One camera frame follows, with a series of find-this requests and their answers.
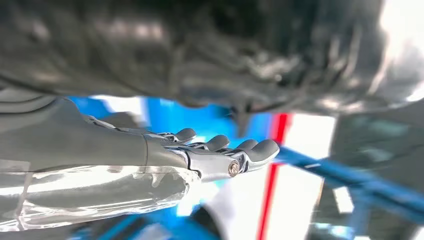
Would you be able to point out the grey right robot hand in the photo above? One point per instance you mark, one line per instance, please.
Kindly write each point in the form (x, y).
(82, 145)

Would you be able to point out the blue metal shelf rack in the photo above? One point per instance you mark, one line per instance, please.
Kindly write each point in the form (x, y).
(348, 177)

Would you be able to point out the white car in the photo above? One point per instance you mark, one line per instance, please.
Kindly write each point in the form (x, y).
(298, 198)

